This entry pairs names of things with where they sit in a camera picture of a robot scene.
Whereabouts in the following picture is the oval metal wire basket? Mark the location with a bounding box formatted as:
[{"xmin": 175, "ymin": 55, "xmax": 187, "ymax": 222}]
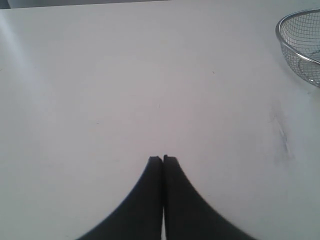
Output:
[{"xmin": 275, "ymin": 8, "xmax": 320, "ymax": 87}]

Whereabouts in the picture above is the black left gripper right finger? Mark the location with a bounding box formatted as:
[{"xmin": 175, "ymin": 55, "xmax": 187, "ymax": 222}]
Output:
[{"xmin": 163, "ymin": 155, "xmax": 252, "ymax": 240}]

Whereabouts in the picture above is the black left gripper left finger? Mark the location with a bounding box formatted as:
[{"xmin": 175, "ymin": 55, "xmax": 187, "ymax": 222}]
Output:
[{"xmin": 80, "ymin": 156, "xmax": 163, "ymax": 240}]

